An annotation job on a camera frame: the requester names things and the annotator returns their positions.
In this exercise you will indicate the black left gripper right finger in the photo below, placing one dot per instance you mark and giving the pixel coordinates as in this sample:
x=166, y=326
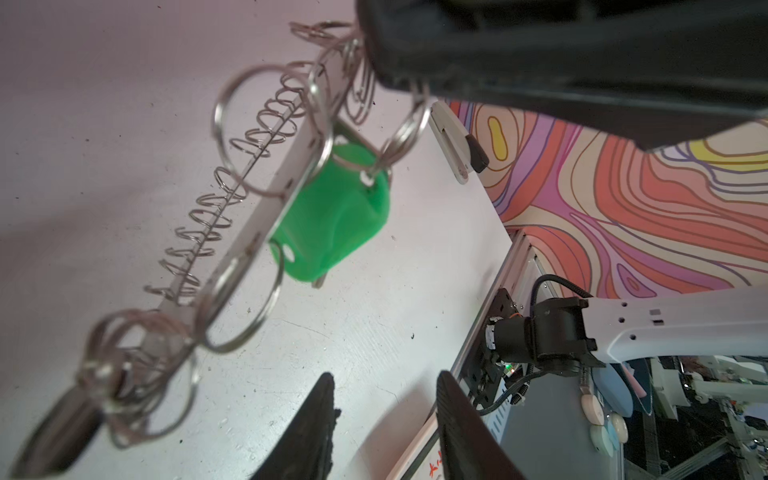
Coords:
x=468, y=449

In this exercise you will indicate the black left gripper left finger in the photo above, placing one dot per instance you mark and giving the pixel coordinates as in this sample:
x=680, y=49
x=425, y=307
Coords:
x=305, y=450

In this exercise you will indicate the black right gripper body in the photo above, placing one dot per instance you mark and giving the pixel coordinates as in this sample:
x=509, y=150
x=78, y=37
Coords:
x=656, y=72

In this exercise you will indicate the key with green tag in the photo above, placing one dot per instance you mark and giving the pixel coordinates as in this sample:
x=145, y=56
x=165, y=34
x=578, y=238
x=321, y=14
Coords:
x=335, y=213

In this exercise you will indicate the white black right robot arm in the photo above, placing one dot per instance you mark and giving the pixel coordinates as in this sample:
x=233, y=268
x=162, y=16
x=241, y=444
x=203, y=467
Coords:
x=628, y=142

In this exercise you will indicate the white black remote control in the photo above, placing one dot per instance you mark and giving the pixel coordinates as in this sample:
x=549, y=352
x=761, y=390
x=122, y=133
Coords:
x=462, y=150

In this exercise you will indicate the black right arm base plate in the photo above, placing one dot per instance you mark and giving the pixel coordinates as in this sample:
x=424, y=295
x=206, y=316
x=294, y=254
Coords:
x=484, y=375

